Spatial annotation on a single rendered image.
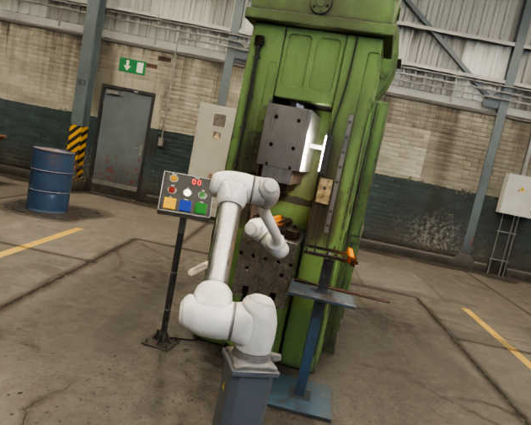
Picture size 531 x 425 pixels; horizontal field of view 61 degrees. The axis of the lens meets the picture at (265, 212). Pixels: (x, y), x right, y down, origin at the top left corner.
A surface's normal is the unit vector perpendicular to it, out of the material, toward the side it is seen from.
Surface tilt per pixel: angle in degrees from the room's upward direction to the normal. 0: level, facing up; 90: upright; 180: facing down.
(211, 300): 53
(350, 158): 90
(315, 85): 90
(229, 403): 90
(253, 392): 90
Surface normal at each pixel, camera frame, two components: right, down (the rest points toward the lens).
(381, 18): -0.25, 0.07
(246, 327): 0.01, 0.03
